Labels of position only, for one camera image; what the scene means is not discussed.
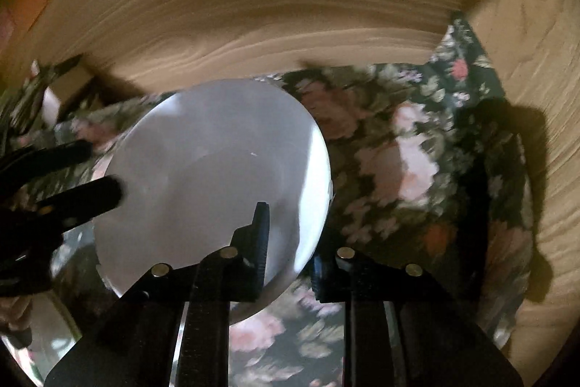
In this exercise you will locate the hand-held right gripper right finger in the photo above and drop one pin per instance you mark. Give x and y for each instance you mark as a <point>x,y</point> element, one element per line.
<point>319,278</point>

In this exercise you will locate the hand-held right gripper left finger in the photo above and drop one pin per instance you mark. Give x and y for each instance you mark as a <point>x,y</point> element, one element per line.
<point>263,237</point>

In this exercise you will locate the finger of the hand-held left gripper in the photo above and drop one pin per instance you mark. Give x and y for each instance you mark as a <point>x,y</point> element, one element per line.
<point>90,194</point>
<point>59,153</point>

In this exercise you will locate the white plate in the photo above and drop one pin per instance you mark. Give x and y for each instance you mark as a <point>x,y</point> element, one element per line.
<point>204,169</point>

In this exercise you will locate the person's left hand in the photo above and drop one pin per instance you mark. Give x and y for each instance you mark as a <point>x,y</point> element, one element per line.
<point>16,314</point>

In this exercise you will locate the dark floral tablecloth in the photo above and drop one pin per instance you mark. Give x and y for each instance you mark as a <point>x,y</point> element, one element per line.
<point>398,169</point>

